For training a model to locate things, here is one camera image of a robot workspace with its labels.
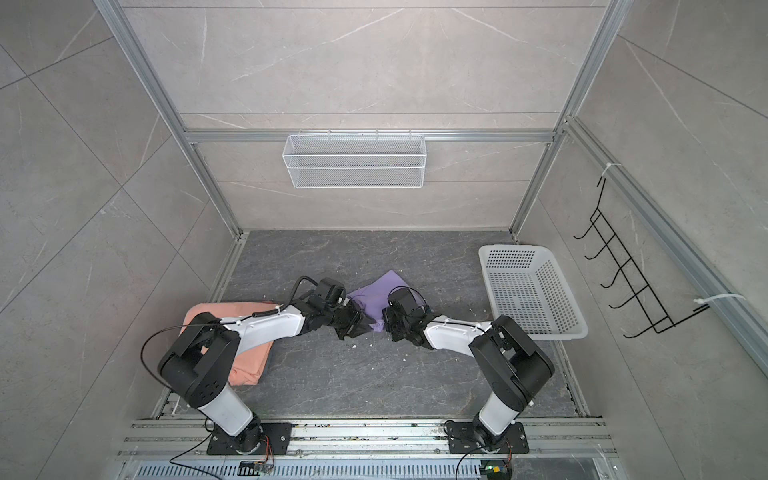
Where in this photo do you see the purple t-shirt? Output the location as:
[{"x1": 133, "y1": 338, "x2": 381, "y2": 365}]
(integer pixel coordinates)
[{"x1": 348, "y1": 270, "x2": 408, "y2": 333}]

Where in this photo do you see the aluminium frame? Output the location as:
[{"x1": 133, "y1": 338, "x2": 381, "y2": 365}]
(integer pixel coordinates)
[{"x1": 92, "y1": 0, "x2": 768, "y2": 379}]

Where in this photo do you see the white wire mesh wall basket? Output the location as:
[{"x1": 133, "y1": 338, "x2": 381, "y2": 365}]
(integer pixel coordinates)
[{"x1": 282, "y1": 133, "x2": 427, "y2": 189}]

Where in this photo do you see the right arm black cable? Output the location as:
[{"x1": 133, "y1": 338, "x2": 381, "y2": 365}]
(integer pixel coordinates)
[{"x1": 386, "y1": 285, "x2": 430, "y2": 313}]

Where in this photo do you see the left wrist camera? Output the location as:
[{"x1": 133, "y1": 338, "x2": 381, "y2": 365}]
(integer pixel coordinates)
[{"x1": 314, "y1": 278, "x2": 346, "y2": 307}]

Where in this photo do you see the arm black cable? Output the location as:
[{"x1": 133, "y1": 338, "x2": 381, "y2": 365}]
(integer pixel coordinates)
[
  {"x1": 386, "y1": 285, "x2": 430, "y2": 313},
  {"x1": 139, "y1": 275, "x2": 322, "y2": 480}
]

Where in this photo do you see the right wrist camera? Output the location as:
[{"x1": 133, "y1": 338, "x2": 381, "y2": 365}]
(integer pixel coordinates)
[{"x1": 387, "y1": 286, "x2": 426, "y2": 314}]

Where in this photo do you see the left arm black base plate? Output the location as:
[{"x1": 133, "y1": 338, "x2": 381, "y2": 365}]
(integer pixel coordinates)
[{"x1": 206, "y1": 422, "x2": 293, "y2": 456}]

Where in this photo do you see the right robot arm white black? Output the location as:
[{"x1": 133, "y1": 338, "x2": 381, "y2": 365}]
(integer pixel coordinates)
[{"x1": 383, "y1": 305, "x2": 555, "y2": 451}]

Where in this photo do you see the pink folded t-shirt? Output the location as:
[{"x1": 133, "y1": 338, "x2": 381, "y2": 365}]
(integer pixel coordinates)
[{"x1": 183, "y1": 302, "x2": 276, "y2": 386}]

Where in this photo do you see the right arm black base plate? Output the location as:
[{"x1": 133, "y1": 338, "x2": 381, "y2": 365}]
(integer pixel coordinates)
[{"x1": 442, "y1": 420, "x2": 530, "y2": 454}]

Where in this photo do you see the black wire hook rack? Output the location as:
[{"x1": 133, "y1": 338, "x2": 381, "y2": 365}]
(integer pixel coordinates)
[{"x1": 573, "y1": 177, "x2": 710, "y2": 340}]

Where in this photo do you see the aluminium rail base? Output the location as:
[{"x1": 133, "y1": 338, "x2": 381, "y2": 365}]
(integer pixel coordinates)
[{"x1": 115, "y1": 416, "x2": 627, "y2": 479}]

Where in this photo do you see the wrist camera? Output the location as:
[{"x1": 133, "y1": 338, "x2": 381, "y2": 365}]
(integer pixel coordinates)
[
  {"x1": 314, "y1": 278, "x2": 346, "y2": 307},
  {"x1": 387, "y1": 286, "x2": 426, "y2": 314}
]

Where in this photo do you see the white plastic laundry basket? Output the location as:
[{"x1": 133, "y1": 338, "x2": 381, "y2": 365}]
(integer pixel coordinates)
[{"x1": 478, "y1": 244, "x2": 588, "y2": 341}]

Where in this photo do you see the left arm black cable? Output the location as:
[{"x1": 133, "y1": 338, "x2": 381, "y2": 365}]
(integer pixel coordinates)
[{"x1": 139, "y1": 275, "x2": 322, "y2": 480}]

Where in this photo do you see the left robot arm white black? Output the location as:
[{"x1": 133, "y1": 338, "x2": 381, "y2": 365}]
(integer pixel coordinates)
[{"x1": 157, "y1": 291, "x2": 375, "y2": 444}]

